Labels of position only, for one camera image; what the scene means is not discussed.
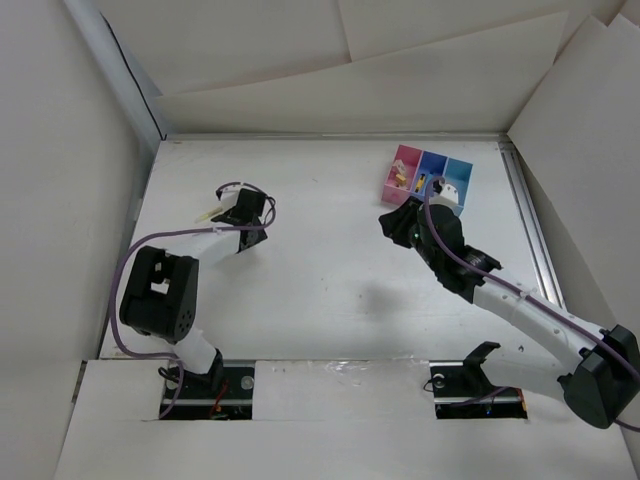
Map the yellow highlighter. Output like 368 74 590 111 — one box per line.
195 206 224 223

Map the yellow utility knife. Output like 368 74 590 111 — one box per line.
414 174 426 193

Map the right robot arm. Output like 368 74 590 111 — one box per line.
379 198 639 429

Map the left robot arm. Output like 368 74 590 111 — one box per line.
109 182 276 397

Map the pink drawer box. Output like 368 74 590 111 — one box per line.
381 145 423 206

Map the purple drawer box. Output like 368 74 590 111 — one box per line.
404 149 447 198

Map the light blue drawer box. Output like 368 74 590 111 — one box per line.
444 157 473 216

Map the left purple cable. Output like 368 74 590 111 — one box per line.
110 180 279 419

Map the purple cable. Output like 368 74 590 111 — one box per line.
110 180 279 419
423 177 640 431

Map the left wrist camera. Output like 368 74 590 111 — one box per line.
218 187 240 212

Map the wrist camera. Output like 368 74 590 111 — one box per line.
218 187 240 212
429 182 459 210

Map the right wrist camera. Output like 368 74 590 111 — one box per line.
429 182 459 210

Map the aluminium rail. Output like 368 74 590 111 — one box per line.
498 142 566 309

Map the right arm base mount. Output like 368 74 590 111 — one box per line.
422 342 528 420

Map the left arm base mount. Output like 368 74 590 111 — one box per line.
162 361 256 421

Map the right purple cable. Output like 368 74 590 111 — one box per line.
423 177 640 431

